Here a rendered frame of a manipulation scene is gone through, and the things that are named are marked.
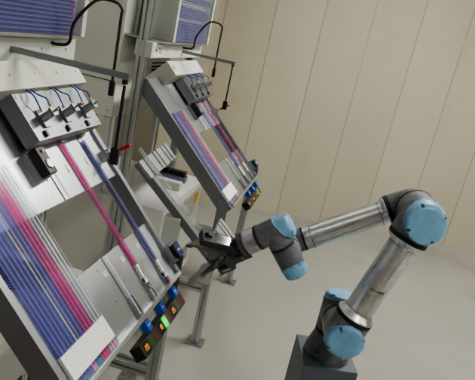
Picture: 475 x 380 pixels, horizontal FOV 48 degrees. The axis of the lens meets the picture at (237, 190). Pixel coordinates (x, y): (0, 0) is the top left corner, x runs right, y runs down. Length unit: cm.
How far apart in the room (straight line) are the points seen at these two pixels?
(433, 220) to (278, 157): 328
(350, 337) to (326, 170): 328
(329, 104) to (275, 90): 48
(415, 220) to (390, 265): 15
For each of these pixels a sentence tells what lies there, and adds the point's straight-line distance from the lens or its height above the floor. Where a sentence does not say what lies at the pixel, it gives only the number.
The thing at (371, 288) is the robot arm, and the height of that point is 89.
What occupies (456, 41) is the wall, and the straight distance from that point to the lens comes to 494.
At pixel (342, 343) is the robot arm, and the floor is 72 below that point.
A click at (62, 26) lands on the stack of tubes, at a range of 168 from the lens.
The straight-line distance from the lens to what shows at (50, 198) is 144.
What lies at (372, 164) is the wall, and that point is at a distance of 488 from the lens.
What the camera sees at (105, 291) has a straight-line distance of 144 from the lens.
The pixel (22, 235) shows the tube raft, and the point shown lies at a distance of 129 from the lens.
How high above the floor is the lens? 151
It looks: 17 degrees down
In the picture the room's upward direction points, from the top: 12 degrees clockwise
